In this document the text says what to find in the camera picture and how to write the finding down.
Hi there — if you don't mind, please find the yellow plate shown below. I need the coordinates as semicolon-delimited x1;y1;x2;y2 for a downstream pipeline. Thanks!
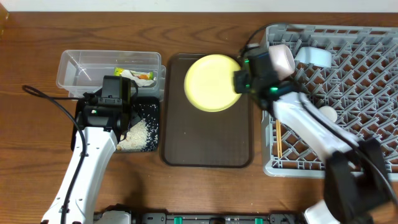
184;54;241;112

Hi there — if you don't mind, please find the light blue bowl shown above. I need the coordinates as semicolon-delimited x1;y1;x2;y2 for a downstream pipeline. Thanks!
294;47;332;68

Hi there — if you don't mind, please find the brown serving tray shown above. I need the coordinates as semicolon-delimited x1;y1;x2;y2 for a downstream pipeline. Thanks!
160;54;254;168

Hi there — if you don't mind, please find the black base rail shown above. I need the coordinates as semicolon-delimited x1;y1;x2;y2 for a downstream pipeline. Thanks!
93;204;305;224

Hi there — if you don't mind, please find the pink bowl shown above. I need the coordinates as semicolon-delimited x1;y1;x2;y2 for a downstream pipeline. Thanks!
268;44;295;80

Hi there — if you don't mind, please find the black rectangular tray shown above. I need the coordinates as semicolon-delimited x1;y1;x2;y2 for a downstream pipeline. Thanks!
75;94;160;152

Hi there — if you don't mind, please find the green orange snack wrapper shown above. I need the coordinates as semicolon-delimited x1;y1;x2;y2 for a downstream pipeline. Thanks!
114;67;155;87

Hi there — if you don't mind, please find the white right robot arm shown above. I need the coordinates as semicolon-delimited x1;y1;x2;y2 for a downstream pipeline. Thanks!
233;70;397;223

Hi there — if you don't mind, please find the grey dishwasher rack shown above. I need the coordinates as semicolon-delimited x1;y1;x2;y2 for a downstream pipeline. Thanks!
262;24;397;181

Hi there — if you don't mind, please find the clear plastic bin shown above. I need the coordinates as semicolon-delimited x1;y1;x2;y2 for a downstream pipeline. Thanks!
56;50;166;101

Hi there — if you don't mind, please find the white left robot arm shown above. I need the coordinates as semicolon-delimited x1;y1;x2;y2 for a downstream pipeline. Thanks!
41;98;135;224

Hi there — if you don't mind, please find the spilled rice pile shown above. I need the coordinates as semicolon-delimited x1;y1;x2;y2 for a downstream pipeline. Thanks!
116;119;149;152

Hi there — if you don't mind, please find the pale green cup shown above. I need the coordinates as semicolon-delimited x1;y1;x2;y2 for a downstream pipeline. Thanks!
319;106;338;123

